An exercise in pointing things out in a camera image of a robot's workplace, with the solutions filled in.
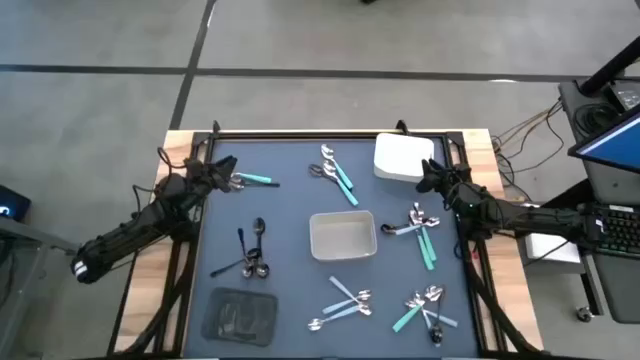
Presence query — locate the blue table mat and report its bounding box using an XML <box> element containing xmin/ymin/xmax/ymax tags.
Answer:
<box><xmin>182</xmin><ymin>138</ymin><xmax>482</xmax><ymax>359</ymax></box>

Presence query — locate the black device blue light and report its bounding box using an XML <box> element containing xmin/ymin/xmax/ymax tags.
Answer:
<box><xmin>0</xmin><ymin>184</ymin><xmax>32</xmax><ymax>224</ymax></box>

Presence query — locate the black pole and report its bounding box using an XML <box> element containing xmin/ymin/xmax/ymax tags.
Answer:
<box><xmin>579</xmin><ymin>35</ymin><xmax>640</xmax><ymax>96</ymax></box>

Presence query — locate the beige plastic bin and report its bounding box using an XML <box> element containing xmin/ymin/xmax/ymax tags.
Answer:
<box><xmin>308</xmin><ymin>209</ymin><xmax>378</xmax><ymax>263</ymax></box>

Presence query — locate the white plastic bin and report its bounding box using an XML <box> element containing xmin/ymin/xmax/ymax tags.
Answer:
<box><xmin>373</xmin><ymin>132</ymin><xmax>436</xmax><ymax>184</ymax></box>

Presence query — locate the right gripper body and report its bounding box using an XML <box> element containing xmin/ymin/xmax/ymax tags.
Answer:
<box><xmin>439</xmin><ymin>164</ymin><xmax>474</xmax><ymax>201</ymax></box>

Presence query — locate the tan floor cable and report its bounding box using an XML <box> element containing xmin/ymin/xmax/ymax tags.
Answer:
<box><xmin>492</xmin><ymin>99</ymin><xmax>565</xmax><ymax>151</ymax></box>

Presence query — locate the black backlit keyboard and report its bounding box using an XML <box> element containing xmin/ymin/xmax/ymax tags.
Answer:
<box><xmin>589</xmin><ymin>203</ymin><xmax>640</xmax><ymax>259</ymax></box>

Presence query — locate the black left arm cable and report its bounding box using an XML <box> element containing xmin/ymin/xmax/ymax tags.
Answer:
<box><xmin>155</xmin><ymin>145</ymin><xmax>191</xmax><ymax>176</ymax></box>

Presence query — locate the black box device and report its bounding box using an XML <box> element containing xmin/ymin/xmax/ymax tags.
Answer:
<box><xmin>607</xmin><ymin>79</ymin><xmax>640</xmax><ymax>114</ymax></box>

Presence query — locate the black mesh tray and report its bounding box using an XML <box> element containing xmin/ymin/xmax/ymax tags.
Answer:
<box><xmin>200</xmin><ymin>286</ymin><xmax>280</xmax><ymax>349</ymax></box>

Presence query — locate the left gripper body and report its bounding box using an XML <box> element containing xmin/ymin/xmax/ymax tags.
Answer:
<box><xmin>182</xmin><ymin>158</ymin><xmax>221</xmax><ymax>197</ymax></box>

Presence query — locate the grey side table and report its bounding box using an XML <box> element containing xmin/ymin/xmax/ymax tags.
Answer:
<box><xmin>0</xmin><ymin>214</ymin><xmax>82</xmax><ymax>360</ymax></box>

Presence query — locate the white paper box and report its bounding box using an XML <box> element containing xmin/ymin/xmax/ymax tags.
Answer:
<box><xmin>524</xmin><ymin>232</ymin><xmax>584</xmax><ymax>265</ymax></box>

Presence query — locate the light blue handled spoon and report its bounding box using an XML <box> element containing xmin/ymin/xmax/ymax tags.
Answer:
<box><xmin>328</xmin><ymin>275</ymin><xmax>374</xmax><ymax>318</ymax></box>
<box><xmin>307</xmin><ymin>303</ymin><xmax>363</xmax><ymax>333</ymax></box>
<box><xmin>420</xmin><ymin>308</ymin><xmax>444</xmax><ymax>346</ymax></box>
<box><xmin>405</xmin><ymin>291</ymin><xmax>459</xmax><ymax>329</ymax></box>
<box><xmin>321</xmin><ymin>289</ymin><xmax>373</xmax><ymax>316</ymax></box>
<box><xmin>393</xmin><ymin>216</ymin><xmax>442</xmax><ymax>237</ymax></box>

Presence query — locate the black aluminium table frame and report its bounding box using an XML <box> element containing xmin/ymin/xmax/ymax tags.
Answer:
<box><xmin>117</xmin><ymin>128</ymin><xmax>541</xmax><ymax>360</ymax></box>

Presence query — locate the computer monitor blue screen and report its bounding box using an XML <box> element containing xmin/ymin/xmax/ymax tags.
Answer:
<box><xmin>567</xmin><ymin>105</ymin><xmax>640</xmax><ymax>175</ymax></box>

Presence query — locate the grey equipment cart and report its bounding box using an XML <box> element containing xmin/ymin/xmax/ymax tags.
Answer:
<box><xmin>558</xmin><ymin>77</ymin><xmax>640</xmax><ymax>325</ymax></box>

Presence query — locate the blue-handled spoon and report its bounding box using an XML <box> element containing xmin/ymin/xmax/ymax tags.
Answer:
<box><xmin>428</xmin><ymin>285</ymin><xmax>446</xmax><ymax>347</ymax></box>

